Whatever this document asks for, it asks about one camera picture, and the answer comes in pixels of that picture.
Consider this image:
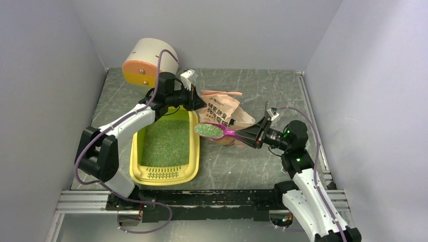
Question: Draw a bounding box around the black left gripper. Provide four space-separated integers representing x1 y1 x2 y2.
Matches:
166 83 207 112

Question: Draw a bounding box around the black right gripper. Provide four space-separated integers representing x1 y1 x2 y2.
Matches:
234 116 291 152

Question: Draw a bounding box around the orange cat litter bag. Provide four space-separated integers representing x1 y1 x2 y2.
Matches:
198 90 256 131

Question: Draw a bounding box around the magenta plastic scoop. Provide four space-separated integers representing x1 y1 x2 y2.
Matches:
194 123 240 140

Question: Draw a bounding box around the round cream drawer cabinet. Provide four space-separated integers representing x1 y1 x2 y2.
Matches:
122 38 179 88

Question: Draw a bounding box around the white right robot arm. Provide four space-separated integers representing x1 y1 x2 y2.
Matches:
235 117 362 241

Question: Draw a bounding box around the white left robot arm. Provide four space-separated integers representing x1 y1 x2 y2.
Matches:
74 70 206 210

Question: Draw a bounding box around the yellow litter box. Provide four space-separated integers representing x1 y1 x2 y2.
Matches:
129 107 200 187

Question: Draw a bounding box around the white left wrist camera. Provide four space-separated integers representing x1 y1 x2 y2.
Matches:
180 69 198 90

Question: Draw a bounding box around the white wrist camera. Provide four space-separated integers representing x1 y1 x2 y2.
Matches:
268 107 279 122
180 69 198 90

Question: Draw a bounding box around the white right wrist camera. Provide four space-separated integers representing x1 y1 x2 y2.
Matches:
268 107 279 122

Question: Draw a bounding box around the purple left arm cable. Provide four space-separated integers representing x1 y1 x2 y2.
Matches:
74 49 183 234

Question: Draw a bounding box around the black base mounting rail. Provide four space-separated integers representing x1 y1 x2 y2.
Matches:
105 189 294 227

